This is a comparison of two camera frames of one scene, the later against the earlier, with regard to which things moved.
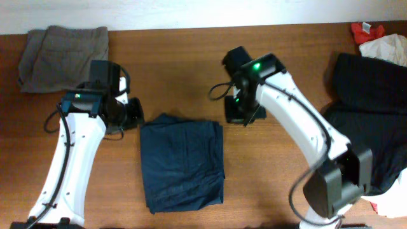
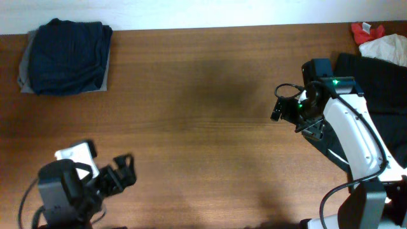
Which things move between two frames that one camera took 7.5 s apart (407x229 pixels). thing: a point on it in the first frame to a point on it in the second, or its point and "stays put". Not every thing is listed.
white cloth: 392,48 stays put
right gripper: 235,112 to 287,110
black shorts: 371,84 stays put
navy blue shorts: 184,163 to 68,56
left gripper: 134,113 to 112,177
